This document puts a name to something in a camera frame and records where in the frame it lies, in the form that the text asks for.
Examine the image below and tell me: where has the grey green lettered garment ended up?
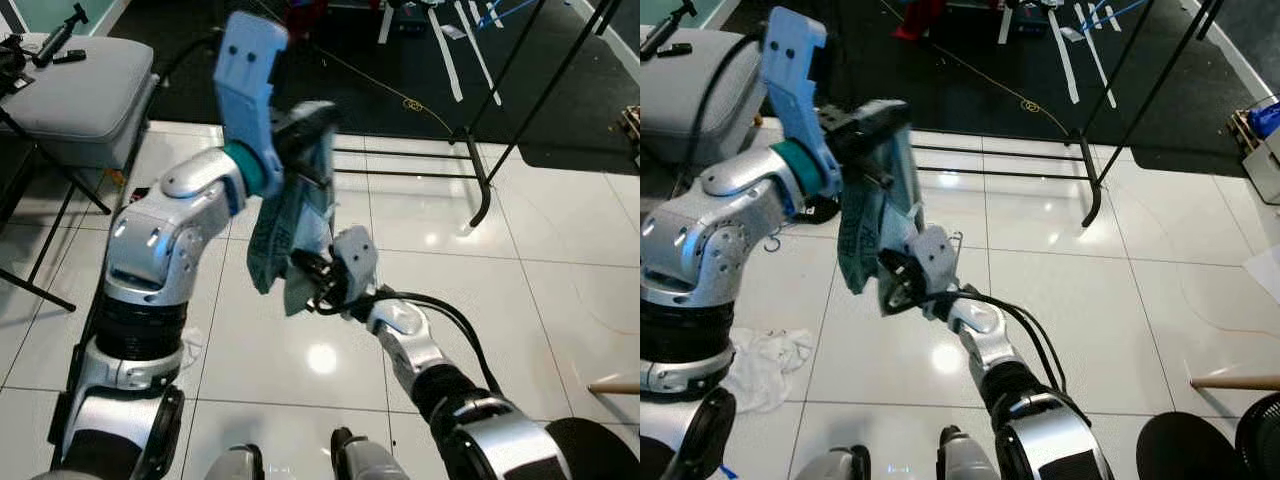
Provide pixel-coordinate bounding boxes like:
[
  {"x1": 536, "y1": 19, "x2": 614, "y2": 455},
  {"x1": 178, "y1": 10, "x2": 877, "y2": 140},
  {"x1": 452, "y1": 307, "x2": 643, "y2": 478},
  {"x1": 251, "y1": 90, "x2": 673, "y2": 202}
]
[
  {"x1": 245, "y1": 125, "x2": 338, "y2": 319},
  {"x1": 838, "y1": 120, "x2": 926, "y2": 319}
]

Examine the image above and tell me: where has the black garment white Petronas print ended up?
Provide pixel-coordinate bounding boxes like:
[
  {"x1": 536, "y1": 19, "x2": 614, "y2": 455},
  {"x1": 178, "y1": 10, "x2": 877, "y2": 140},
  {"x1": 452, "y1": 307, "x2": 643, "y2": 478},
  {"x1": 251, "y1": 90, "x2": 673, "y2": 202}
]
[{"x1": 795, "y1": 193, "x2": 843, "y2": 226}]

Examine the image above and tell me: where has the white tape strip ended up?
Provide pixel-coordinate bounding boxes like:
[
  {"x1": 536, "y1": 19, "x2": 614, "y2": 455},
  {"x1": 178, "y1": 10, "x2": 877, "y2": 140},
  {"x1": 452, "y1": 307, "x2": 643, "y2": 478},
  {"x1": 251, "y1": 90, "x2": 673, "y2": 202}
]
[
  {"x1": 427, "y1": 8, "x2": 463, "y2": 103},
  {"x1": 1075, "y1": 3, "x2": 1116, "y2": 109},
  {"x1": 1045, "y1": 8, "x2": 1081, "y2": 106},
  {"x1": 455, "y1": 0, "x2": 503, "y2": 106}
]

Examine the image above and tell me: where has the grey upholstered ottoman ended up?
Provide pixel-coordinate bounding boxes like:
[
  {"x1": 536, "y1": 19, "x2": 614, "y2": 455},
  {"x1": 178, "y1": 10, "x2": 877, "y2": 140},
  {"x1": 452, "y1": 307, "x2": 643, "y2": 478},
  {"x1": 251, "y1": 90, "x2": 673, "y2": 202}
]
[
  {"x1": 0, "y1": 35, "x2": 159, "y2": 169},
  {"x1": 640, "y1": 28, "x2": 766, "y2": 166}
]

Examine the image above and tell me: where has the black metal clothes rack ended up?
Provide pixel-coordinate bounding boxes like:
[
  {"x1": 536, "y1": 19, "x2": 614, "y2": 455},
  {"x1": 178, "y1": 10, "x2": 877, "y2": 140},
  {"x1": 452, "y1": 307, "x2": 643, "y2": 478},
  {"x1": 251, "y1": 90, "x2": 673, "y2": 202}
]
[
  {"x1": 330, "y1": 0, "x2": 626, "y2": 229},
  {"x1": 910, "y1": 0, "x2": 1226, "y2": 229}
]

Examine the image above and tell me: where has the black and green equipment pile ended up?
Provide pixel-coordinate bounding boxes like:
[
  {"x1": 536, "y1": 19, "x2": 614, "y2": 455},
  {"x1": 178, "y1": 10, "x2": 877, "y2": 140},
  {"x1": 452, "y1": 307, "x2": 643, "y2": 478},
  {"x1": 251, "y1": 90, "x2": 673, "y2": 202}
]
[{"x1": 0, "y1": 45, "x2": 26, "y2": 96}]

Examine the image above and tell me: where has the black round object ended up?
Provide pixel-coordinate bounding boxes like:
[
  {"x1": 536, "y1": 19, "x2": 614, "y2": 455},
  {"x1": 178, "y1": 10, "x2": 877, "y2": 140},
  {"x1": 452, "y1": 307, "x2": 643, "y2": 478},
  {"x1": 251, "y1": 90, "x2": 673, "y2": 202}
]
[{"x1": 1137, "y1": 412, "x2": 1251, "y2": 480}]

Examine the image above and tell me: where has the wooden pallet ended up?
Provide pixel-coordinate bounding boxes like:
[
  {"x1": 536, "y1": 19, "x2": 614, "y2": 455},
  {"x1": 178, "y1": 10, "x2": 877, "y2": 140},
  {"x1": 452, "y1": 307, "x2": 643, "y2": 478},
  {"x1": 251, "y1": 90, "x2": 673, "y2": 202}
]
[{"x1": 1228, "y1": 105, "x2": 1263, "y2": 151}]

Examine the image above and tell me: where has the light grey drawer cabinet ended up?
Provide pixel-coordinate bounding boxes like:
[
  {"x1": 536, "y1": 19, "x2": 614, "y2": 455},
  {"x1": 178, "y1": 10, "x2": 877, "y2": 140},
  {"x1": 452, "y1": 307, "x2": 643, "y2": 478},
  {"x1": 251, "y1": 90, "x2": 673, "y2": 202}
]
[{"x1": 1255, "y1": 130, "x2": 1280, "y2": 206}]

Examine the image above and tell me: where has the black mesh round fan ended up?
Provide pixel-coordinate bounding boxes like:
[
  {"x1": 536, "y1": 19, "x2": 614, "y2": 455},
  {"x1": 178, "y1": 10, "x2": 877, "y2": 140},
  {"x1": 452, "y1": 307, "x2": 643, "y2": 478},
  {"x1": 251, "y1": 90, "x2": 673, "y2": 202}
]
[{"x1": 1235, "y1": 392, "x2": 1280, "y2": 480}]

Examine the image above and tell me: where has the blue plastic bag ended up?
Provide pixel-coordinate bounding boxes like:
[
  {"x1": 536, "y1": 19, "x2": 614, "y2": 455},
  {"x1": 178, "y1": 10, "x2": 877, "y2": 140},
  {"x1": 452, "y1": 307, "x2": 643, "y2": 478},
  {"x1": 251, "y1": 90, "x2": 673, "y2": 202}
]
[{"x1": 1248, "y1": 98, "x2": 1280, "y2": 139}]

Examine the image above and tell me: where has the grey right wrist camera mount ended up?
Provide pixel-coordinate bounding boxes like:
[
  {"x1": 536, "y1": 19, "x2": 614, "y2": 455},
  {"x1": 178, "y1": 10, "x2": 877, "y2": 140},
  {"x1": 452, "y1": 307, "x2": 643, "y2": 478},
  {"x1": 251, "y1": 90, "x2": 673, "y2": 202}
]
[
  {"x1": 330, "y1": 226, "x2": 379, "y2": 291},
  {"x1": 908, "y1": 225, "x2": 961, "y2": 293}
]

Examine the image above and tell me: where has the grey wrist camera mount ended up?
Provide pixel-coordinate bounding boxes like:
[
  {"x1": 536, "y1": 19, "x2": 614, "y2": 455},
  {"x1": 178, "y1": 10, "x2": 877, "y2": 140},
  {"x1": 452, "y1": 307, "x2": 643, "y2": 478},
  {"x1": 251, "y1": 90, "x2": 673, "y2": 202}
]
[
  {"x1": 213, "y1": 12, "x2": 291, "y2": 196},
  {"x1": 760, "y1": 5, "x2": 843, "y2": 196},
  {"x1": 908, "y1": 225, "x2": 961, "y2": 293},
  {"x1": 330, "y1": 226, "x2": 379, "y2": 291}
]

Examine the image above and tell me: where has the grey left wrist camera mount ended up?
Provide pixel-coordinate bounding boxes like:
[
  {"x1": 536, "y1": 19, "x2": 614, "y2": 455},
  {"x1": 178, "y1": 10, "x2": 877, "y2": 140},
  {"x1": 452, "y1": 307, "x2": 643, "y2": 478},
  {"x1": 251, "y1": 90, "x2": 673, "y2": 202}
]
[
  {"x1": 213, "y1": 12, "x2": 291, "y2": 196},
  {"x1": 760, "y1": 5, "x2": 843, "y2": 196}
]

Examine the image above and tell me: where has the thin yellow cord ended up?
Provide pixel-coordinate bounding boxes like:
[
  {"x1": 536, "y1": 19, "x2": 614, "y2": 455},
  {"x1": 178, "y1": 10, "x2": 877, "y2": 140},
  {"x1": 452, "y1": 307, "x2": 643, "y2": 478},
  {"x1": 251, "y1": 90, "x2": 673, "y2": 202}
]
[
  {"x1": 255, "y1": 0, "x2": 456, "y2": 136},
  {"x1": 880, "y1": 0, "x2": 1073, "y2": 136}
]

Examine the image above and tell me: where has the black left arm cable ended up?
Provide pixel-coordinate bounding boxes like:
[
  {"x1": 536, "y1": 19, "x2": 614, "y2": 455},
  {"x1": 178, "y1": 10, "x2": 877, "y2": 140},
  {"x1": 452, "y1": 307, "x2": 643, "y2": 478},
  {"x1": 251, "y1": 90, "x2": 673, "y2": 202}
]
[
  {"x1": 680, "y1": 28, "x2": 766, "y2": 201},
  {"x1": 150, "y1": 28, "x2": 223, "y2": 96}
]

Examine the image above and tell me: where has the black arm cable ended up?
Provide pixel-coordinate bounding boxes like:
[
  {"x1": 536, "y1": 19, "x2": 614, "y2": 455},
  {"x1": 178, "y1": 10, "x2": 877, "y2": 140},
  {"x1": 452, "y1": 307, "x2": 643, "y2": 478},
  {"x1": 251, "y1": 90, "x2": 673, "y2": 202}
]
[
  {"x1": 680, "y1": 28, "x2": 766, "y2": 201},
  {"x1": 920, "y1": 288, "x2": 1069, "y2": 393},
  {"x1": 340, "y1": 288, "x2": 506, "y2": 396},
  {"x1": 150, "y1": 28, "x2": 223, "y2": 96}
]

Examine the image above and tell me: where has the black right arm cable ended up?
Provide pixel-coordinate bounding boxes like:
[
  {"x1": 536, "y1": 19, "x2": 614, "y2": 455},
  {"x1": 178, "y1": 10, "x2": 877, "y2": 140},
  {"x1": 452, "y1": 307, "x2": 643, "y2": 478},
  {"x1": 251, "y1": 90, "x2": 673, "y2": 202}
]
[
  {"x1": 340, "y1": 288, "x2": 506, "y2": 396},
  {"x1": 920, "y1": 288, "x2": 1069, "y2": 393}
]

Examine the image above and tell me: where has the black camera gimbal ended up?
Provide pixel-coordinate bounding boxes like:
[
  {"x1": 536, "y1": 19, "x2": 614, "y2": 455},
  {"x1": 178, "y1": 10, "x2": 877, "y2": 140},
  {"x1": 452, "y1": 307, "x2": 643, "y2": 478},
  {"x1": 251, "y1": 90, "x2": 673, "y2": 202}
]
[
  {"x1": 30, "y1": 3, "x2": 91, "y2": 69},
  {"x1": 642, "y1": 0, "x2": 699, "y2": 59}
]

